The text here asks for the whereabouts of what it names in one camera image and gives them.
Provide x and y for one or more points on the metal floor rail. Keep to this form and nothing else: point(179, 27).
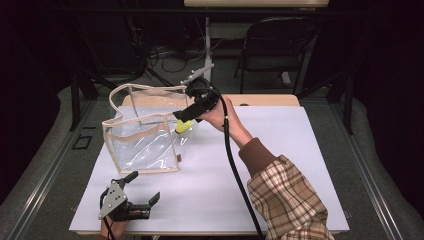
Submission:
point(370, 180)
point(46, 173)

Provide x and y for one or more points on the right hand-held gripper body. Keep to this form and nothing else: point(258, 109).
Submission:
point(200, 91)

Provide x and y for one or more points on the yellow badminton shuttlecock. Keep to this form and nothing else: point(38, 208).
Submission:
point(184, 126)

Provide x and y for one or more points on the black folding chair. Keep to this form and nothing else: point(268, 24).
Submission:
point(276, 43)

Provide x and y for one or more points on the clear plastic bag beige trim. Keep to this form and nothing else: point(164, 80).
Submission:
point(146, 143)

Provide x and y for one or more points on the black floor outlet frame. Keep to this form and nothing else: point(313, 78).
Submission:
point(82, 142)

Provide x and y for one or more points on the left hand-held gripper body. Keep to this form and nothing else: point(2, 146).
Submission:
point(113, 201)

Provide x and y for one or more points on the wooden table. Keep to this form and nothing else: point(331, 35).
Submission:
point(266, 100)

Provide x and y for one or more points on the person's left hand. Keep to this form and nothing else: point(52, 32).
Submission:
point(116, 226)

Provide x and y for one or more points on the person's right hand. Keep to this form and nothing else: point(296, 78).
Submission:
point(226, 120)

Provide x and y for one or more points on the white desk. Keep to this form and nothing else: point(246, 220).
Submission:
point(255, 3)

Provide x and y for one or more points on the black metal stand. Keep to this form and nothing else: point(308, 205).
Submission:
point(75, 100)
point(348, 103)

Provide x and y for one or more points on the white board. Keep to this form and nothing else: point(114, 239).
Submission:
point(206, 180)

